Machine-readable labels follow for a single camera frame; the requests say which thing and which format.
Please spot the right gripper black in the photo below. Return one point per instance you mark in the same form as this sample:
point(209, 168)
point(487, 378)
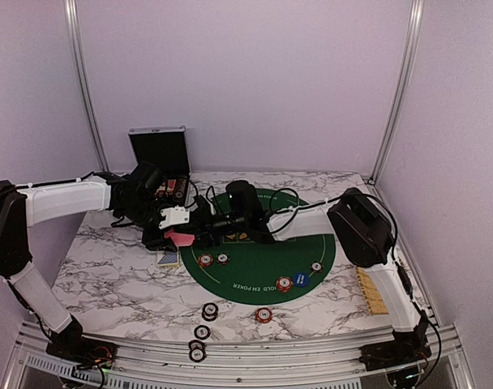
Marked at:
point(203, 228)

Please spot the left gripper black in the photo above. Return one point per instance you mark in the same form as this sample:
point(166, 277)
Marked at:
point(157, 241)

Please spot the red-backed playing card deck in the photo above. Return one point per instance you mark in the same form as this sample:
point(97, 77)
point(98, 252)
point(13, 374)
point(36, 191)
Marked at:
point(180, 239)

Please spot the small orange chip pile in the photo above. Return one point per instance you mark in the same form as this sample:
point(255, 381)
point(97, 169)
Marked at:
point(205, 260)
point(284, 284)

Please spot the dark chips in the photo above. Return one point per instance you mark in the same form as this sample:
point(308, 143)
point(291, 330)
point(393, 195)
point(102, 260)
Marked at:
point(222, 258)

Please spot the dark brown chip stack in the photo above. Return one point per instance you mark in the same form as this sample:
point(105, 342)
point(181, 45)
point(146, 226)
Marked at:
point(210, 312)

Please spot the orange red chip stack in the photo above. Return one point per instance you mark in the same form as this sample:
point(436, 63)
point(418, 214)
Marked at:
point(263, 315)

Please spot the blue small blind button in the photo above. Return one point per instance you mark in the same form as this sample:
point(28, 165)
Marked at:
point(301, 280)

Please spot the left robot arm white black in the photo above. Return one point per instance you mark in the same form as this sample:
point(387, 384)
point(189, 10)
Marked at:
point(131, 195)

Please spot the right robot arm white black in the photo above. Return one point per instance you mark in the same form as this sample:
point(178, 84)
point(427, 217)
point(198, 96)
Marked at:
point(363, 234)

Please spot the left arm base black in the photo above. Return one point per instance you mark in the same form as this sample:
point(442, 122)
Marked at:
point(71, 344)

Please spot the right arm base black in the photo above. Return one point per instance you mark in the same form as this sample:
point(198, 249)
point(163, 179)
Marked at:
point(404, 348)

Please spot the playing card box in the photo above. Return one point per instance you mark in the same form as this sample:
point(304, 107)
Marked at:
point(167, 260)

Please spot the right chip row in case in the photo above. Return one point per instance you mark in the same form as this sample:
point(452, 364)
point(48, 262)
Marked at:
point(180, 190)

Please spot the round green poker mat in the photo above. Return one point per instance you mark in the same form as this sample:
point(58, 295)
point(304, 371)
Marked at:
point(251, 274)

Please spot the card deck box in case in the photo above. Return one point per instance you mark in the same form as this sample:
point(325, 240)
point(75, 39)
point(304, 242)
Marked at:
point(166, 189)

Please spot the aluminium poker case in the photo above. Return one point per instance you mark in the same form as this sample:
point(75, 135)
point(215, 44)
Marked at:
point(163, 146)

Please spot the fallen dark chip on table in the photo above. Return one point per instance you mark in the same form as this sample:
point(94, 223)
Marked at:
point(202, 332)

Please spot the woven bamboo tray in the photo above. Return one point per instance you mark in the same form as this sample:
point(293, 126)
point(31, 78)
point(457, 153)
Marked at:
point(374, 301)

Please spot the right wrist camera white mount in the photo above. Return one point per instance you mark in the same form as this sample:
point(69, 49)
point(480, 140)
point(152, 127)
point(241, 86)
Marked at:
point(204, 210)

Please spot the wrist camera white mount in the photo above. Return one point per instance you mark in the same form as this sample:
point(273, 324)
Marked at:
point(172, 216)
point(204, 210)

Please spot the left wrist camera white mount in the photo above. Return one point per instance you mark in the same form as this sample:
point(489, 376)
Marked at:
point(172, 216)

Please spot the fallen dark chip lower rail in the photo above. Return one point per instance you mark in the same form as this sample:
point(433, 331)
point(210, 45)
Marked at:
point(197, 355)

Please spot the front aluminium rail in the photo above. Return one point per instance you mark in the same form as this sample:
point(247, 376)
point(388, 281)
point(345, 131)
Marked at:
point(320, 362)

